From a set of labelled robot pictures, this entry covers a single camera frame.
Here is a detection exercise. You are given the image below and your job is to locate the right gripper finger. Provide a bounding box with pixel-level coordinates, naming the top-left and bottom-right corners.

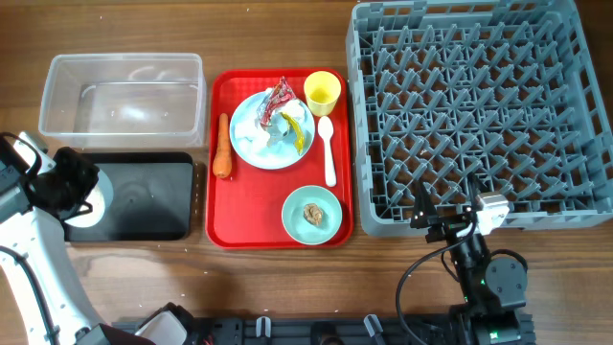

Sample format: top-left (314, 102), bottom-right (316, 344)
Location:
top-left (467, 172), bottom-right (487, 211)
top-left (414, 180), bottom-right (437, 218)

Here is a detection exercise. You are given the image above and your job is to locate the light blue bowl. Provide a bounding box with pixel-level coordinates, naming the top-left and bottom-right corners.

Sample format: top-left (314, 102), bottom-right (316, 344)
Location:
top-left (65, 171), bottom-right (114, 228)

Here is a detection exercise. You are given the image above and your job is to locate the brown food lump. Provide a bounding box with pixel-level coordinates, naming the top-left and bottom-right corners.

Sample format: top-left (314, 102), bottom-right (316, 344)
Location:
top-left (304, 203), bottom-right (324, 226)

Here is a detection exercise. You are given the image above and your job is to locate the teal green bowl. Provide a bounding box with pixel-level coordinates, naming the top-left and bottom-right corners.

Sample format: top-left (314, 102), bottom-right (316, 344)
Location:
top-left (282, 185), bottom-right (343, 245)

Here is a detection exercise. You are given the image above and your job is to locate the orange carrot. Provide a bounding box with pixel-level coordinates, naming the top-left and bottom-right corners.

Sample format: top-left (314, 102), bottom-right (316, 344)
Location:
top-left (213, 113), bottom-right (233, 178)

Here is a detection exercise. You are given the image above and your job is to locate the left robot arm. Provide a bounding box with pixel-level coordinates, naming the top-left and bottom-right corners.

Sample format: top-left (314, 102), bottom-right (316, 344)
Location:
top-left (1, 132), bottom-right (198, 345)

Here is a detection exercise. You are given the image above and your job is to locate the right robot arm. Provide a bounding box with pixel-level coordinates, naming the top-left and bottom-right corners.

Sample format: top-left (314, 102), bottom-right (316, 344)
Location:
top-left (396, 173), bottom-right (534, 344)

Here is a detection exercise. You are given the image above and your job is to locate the grey dishwasher rack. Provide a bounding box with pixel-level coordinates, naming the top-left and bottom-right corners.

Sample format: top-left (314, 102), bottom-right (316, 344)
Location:
top-left (346, 0), bottom-right (612, 237)

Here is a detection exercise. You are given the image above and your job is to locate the black plastic tray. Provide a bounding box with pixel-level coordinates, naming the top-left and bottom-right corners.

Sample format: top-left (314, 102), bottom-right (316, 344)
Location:
top-left (64, 151), bottom-right (193, 242)

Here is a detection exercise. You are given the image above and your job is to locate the clear plastic bin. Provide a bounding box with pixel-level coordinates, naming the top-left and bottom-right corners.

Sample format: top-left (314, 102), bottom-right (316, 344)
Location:
top-left (38, 53), bottom-right (207, 150)

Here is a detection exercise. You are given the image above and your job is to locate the white plastic spoon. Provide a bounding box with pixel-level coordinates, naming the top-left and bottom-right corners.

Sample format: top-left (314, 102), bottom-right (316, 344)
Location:
top-left (317, 116), bottom-right (337, 187)

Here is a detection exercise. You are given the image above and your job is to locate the yellow wrapper strip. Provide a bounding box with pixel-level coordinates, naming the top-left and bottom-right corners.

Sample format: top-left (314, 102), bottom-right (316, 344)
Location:
top-left (281, 112), bottom-right (306, 155)

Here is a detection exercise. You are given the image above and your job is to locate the large light blue plate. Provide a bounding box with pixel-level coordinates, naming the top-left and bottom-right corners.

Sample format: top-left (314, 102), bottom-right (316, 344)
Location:
top-left (229, 88), bottom-right (315, 170)

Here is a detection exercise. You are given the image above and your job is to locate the yellow plastic cup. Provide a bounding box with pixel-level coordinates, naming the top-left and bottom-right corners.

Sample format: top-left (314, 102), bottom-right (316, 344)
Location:
top-left (304, 71), bottom-right (342, 117)

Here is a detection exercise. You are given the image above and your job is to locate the red serving tray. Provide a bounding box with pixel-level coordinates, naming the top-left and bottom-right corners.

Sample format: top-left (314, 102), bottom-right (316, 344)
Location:
top-left (205, 68), bottom-right (354, 250)

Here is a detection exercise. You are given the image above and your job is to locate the red foil wrapper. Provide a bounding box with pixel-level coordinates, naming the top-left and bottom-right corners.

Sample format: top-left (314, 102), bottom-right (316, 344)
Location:
top-left (257, 77), bottom-right (297, 128)

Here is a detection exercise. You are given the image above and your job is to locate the crumpled white tissue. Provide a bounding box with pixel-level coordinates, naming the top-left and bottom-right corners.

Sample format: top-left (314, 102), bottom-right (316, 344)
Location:
top-left (235, 100), bottom-right (306, 149)

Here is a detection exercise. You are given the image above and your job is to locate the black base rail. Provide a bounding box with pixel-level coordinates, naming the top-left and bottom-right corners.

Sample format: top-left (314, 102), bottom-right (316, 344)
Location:
top-left (185, 314), bottom-right (536, 345)

